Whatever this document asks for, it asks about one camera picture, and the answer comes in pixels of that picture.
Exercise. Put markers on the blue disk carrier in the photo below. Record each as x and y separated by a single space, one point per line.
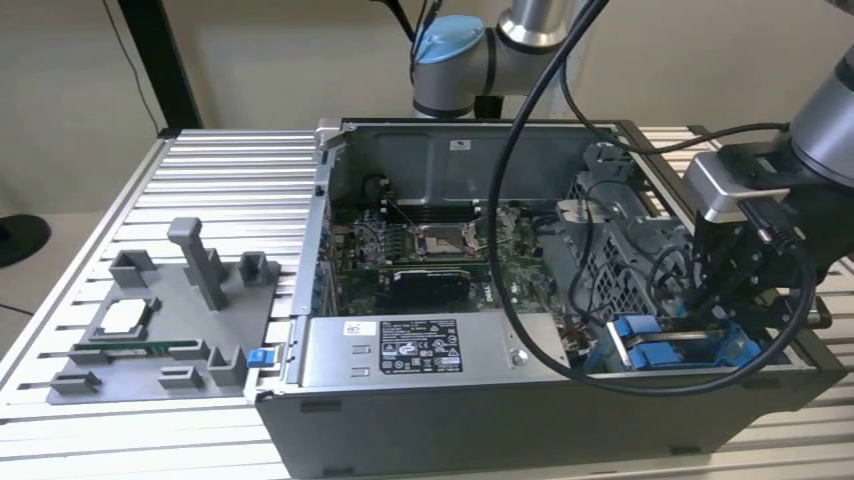
674 345

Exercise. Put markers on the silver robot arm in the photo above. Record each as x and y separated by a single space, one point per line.
461 75

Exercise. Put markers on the grey metal disk bay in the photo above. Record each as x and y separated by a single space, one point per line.
601 235

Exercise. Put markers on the green motherboard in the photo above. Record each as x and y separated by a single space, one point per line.
527 285

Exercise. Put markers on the CPU socket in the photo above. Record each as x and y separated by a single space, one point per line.
443 241

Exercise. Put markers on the black graphics card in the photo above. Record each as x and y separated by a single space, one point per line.
430 287

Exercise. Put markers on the silver power supply unit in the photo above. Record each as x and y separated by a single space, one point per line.
427 350

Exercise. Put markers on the grey open PC case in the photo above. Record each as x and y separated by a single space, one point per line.
467 430

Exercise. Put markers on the blue case latch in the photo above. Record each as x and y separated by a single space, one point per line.
260 358

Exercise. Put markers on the grey parts rack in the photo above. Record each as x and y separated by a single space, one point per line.
180 325

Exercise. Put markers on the green RAM stick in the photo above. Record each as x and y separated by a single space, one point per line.
140 348

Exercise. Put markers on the silver CPU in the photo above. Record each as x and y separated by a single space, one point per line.
123 316

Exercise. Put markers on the black round stand base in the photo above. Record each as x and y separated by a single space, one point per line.
20 240

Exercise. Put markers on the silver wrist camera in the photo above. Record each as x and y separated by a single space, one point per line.
721 185

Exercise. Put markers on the black upright post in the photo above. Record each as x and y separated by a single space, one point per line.
163 65

